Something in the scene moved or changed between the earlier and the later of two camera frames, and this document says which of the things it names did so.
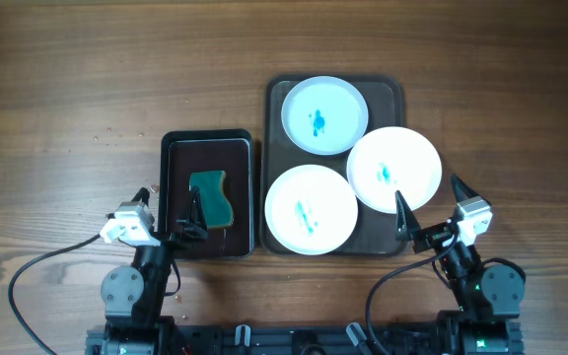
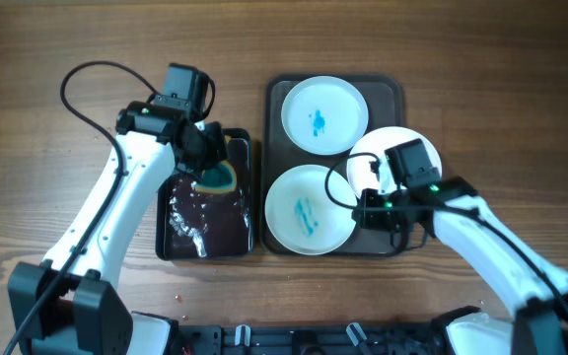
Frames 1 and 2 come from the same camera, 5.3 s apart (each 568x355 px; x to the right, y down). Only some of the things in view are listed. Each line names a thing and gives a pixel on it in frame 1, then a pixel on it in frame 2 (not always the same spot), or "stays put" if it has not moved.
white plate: [387, 161] stays put
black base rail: [297, 339] stays put
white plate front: [311, 209] stays put
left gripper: [192, 228] → [219, 149]
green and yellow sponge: [217, 209] → [219, 178]
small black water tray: [186, 151] stays put
